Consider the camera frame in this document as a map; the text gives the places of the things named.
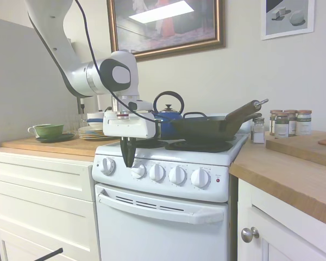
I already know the gold framed painting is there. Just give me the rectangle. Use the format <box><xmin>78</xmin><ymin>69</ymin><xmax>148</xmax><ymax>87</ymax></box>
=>
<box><xmin>106</xmin><ymin>0</ymin><xmax>226</xmax><ymax>62</ymax></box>

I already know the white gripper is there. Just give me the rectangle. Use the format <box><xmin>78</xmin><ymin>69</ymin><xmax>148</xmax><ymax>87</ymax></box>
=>
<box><xmin>102</xmin><ymin>110</ymin><xmax>162</xmax><ymax>167</ymax></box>

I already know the black rod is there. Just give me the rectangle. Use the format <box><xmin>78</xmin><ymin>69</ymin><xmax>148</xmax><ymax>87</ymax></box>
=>
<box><xmin>24</xmin><ymin>247</ymin><xmax>64</xmax><ymax>261</ymax></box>

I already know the dark saucer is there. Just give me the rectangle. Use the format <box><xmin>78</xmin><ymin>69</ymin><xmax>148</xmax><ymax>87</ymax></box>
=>
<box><xmin>34</xmin><ymin>133</ymin><xmax>76</xmax><ymax>144</ymax></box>

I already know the green teacup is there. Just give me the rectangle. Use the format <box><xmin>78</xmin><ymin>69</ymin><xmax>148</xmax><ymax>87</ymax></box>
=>
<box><xmin>33</xmin><ymin>123</ymin><xmax>65</xmax><ymax>139</ymax></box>

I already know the black stove burner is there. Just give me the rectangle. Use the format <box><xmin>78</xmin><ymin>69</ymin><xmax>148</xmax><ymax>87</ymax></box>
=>
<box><xmin>165</xmin><ymin>140</ymin><xmax>234</xmax><ymax>153</ymax></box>
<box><xmin>134</xmin><ymin>139</ymin><xmax>170</xmax><ymax>150</ymax></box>

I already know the white cabinet with door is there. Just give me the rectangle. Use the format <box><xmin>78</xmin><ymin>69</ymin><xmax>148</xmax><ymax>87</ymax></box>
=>
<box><xmin>235</xmin><ymin>176</ymin><xmax>326</xmax><ymax>261</ymax></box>

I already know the glass salt shaker metal lid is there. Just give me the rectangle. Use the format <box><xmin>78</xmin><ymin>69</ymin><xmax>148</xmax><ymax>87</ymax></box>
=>
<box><xmin>250</xmin><ymin>117</ymin><xmax>266</xmax><ymax>144</ymax></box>

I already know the silver cabinet knob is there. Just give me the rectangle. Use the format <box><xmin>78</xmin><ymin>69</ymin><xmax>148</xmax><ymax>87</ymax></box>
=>
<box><xmin>241</xmin><ymin>226</ymin><xmax>260</xmax><ymax>244</ymax></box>

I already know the white oven door handle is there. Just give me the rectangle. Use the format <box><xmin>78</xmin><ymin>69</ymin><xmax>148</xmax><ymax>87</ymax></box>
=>
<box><xmin>97</xmin><ymin>189</ymin><xmax>225</xmax><ymax>226</ymax></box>

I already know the wooden cutting board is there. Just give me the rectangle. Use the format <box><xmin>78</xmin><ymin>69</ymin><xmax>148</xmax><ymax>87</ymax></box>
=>
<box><xmin>265</xmin><ymin>130</ymin><xmax>326</xmax><ymax>170</ymax></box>

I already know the white drawer cabinet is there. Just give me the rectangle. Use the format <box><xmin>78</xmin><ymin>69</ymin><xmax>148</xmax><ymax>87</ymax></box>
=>
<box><xmin>0</xmin><ymin>152</ymin><xmax>101</xmax><ymax>261</ymax></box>

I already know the blue kettle black handle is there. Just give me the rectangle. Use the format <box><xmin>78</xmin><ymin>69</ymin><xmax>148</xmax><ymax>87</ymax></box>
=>
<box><xmin>153</xmin><ymin>91</ymin><xmax>185</xmax><ymax>140</ymax></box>

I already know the black wok wooden handle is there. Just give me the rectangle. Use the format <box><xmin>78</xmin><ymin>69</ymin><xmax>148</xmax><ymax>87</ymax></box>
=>
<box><xmin>168</xmin><ymin>98</ymin><xmax>269</xmax><ymax>142</ymax></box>

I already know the paper print cube and egg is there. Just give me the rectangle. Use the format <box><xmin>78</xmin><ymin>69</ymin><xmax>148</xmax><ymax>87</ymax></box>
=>
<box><xmin>261</xmin><ymin>0</ymin><xmax>315</xmax><ymax>41</ymax></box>

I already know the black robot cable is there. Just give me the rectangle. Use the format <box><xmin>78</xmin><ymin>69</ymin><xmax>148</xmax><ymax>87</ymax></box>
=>
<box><xmin>74</xmin><ymin>0</ymin><xmax>162</xmax><ymax>138</ymax></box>

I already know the white stove knob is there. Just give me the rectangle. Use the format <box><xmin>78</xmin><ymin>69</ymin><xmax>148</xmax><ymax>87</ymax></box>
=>
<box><xmin>190</xmin><ymin>167</ymin><xmax>210</xmax><ymax>188</ymax></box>
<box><xmin>148</xmin><ymin>163</ymin><xmax>166</xmax><ymax>182</ymax></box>
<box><xmin>168</xmin><ymin>165</ymin><xmax>187</xmax><ymax>185</ymax></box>
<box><xmin>101</xmin><ymin>157</ymin><xmax>117</xmax><ymax>176</ymax></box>
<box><xmin>130</xmin><ymin>163</ymin><xmax>147</xmax><ymax>179</ymax></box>

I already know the glass spice jar copper lid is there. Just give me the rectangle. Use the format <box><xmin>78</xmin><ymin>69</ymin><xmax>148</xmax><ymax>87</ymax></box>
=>
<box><xmin>284</xmin><ymin>109</ymin><xmax>298</xmax><ymax>136</ymax></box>
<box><xmin>296</xmin><ymin>109</ymin><xmax>312</xmax><ymax>136</ymax></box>
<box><xmin>274</xmin><ymin>112</ymin><xmax>290</xmax><ymax>138</ymax></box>
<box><xmin>269</xmin><ymin>109</ymin><xmax>283</xmax><ymax>136</ymax></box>

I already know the white electric stove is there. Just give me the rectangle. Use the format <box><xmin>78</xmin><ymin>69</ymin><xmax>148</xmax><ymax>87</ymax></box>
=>
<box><xmin>91</xmin><ymin>113</ymin><xmax>250</xmax><ymax>261</ymax></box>

